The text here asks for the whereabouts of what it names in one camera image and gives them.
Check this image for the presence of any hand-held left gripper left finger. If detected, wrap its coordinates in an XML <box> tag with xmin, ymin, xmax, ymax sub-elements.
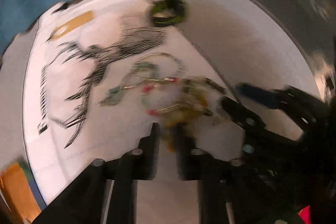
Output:
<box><xmin>31</xmin><ymin>123</ymin><xmax>161</xmax><ymax>224</ymax></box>

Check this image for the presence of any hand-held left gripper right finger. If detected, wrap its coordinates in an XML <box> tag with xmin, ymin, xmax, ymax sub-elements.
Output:
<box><xmin>172</xmin><ymin>124</ymin><xmax>289</xmax><ymax>224</ymax></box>

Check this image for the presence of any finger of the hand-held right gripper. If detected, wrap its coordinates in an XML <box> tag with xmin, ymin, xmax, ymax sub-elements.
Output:
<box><xmin>220</xmin><ymin>96</ymin><xmax>300</xmax><ymax>157</ymax></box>
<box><xmin>235</xmin><ymin>82</ymin><xmax>331</xmax><ymax>140</ymax></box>

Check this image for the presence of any cream pearl bead necklace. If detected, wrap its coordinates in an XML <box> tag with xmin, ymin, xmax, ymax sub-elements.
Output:
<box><xmin>157</xmin><ymin>98</ymin><xmax>214</xmax><ymax>153</ymax></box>

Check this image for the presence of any silver chain beaded necklace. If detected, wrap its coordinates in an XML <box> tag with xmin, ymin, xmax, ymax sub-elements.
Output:
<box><xmin>98</xmin><ymin>52</ymin><xmax>187</xmax><ymax>117</ymax></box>

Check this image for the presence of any black green smart watch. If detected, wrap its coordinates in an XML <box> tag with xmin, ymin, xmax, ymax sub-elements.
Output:
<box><xmin>150</xmin><ymin>0</ymin><xmax>188</xmax><ymax>28</ymax></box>

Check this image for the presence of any grey white printed tablecloth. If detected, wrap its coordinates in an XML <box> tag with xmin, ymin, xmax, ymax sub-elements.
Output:
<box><xmin>0</xmin><ymin>0</ymin><xmax>324</xmax><ymax>224</ymax></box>

